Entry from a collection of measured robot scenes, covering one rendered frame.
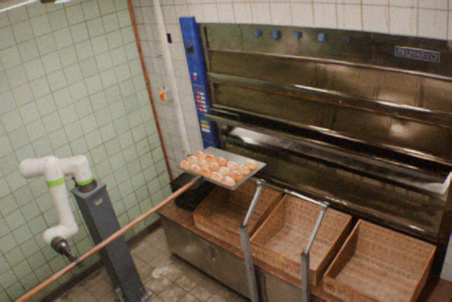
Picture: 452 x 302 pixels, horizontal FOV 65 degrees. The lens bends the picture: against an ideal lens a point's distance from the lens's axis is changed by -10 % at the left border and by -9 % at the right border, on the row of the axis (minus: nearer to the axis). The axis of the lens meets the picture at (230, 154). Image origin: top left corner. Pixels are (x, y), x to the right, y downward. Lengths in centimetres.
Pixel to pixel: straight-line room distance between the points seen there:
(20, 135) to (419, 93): 279
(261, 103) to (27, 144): 186
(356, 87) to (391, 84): 22
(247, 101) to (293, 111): 40
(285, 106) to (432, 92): 101
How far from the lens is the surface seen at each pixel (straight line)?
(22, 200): 344
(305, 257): 232
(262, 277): 288
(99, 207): 293
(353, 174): 258
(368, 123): 237
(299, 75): 249
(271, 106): 272
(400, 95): 220
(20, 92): 322
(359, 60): 226
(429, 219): 253
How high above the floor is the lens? 258
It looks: 29 degrees down
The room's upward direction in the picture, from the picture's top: 9 degrees counter-clockwise
